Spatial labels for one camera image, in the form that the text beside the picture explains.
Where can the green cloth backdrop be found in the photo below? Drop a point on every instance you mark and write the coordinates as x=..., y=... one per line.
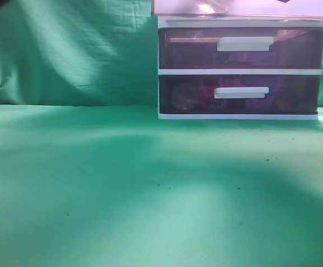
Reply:
x=78, y=53

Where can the green cloth table cover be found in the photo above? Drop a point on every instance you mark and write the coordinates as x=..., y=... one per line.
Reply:
x=116, y=186

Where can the white plastic drawer cabinet frame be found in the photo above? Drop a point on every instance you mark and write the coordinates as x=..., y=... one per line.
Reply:
x=174, y=22

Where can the translucent purple drawer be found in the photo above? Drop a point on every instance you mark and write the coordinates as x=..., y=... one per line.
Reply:
x=298, y=10
x=238, y=94
x=247, y=48

